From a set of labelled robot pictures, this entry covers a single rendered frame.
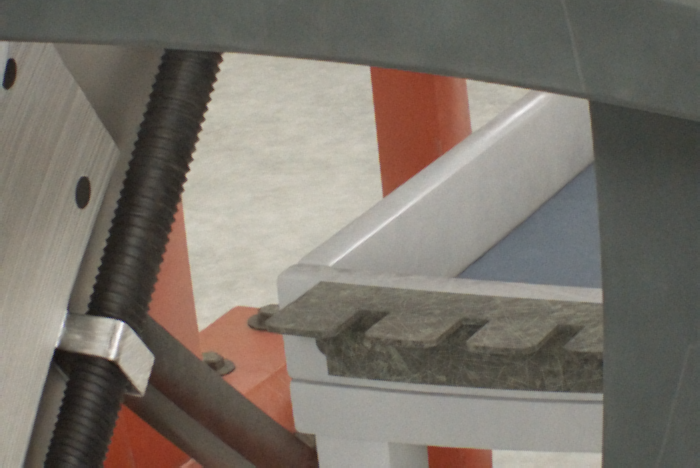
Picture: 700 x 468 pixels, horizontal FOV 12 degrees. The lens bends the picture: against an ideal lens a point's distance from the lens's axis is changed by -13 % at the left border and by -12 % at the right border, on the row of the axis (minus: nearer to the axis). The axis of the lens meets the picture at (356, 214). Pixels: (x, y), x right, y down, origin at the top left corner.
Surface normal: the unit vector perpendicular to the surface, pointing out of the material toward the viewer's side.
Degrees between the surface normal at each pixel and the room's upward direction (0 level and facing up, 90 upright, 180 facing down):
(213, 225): 0
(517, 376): 90
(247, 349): 0
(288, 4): 90
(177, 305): 90
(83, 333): 40
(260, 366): 0
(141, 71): 90
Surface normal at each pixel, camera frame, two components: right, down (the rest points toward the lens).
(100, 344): -0.37, -0.51
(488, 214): 0.88, 0.07
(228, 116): -0.09, -0.94
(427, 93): -0.46, 0.33
